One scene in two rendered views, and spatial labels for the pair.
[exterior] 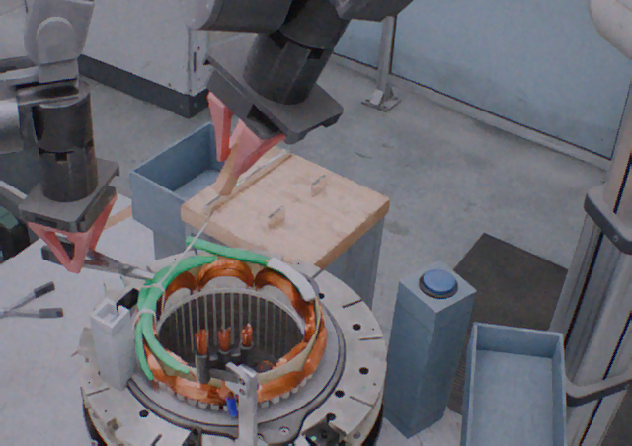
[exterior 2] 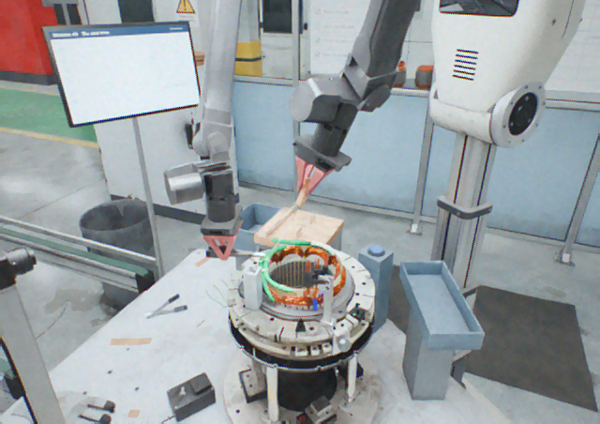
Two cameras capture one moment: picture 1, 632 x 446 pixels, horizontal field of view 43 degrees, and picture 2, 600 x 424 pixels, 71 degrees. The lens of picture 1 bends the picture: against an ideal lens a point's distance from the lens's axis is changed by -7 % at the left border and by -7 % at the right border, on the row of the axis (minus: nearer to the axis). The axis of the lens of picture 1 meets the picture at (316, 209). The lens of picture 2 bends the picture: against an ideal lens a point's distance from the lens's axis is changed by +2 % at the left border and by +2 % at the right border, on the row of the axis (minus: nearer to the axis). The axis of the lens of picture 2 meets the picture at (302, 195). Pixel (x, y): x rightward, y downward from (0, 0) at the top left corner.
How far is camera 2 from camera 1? 23 cm
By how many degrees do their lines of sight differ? 13
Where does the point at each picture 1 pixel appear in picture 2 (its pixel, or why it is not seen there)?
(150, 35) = not seen: hidden behind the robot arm
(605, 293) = (457, 241)
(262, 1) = (328, 106)
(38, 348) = (176, 327)
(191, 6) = (297, 112)
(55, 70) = (218, 157)
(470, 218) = (351, 250)
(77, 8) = (224, 128)
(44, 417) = (187, 361)
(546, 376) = (441, 281)
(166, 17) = not seen: hidden behind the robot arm
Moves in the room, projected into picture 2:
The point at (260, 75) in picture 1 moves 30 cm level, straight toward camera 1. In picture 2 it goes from (321, 144) to (390, 229)
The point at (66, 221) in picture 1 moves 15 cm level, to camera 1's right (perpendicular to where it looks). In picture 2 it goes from (228, 229) to (304, 223)
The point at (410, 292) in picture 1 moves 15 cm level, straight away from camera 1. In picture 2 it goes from (365, 256) to (358, 228)
